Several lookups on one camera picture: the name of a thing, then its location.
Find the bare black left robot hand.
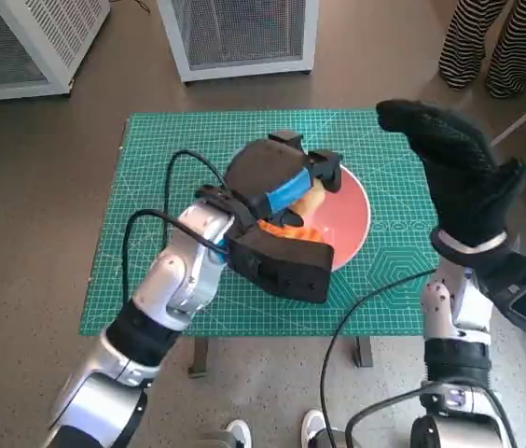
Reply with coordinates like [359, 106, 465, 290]
[223, 132, 343, 229]

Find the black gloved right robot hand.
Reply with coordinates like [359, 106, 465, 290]
[375, 98, 526, 248]

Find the round toy bread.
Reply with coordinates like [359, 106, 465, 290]
[288, 184, 328, 224]

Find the pink bowl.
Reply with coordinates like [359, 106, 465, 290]
[290, 161, 372, 276]

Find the green cutting mat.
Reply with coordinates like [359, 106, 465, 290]
[78, 109, 439, 338]

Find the person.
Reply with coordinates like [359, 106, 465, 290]
[437, 0, 526, 99]

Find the white mesh cabinet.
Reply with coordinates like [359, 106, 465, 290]
[156, 0, 316, 84]
[0, 0, 111, 104]

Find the dark table leg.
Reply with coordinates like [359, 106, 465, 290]
[353, 335, 375, 370]
[187, 336, 211, 377]

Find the white shoe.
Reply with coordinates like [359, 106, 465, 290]
[224, 418, 253, 448]
[300, 410, 332, 448]

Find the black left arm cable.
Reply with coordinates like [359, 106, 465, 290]
[121, 209, 229, 304]
[163, 148, 234, 248]

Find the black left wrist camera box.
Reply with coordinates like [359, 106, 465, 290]
[225, 228, 336, 305]

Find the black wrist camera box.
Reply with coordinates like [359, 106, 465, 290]
[475, 251, 526, 349]
[225, 228, 336, 305]

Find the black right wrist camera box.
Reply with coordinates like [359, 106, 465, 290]
[475, 251, 526, 349]

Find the long black cable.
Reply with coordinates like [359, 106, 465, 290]
[320, 268, 436, 440]

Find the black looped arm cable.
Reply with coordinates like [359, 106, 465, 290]
[344, 380, 520, 448]

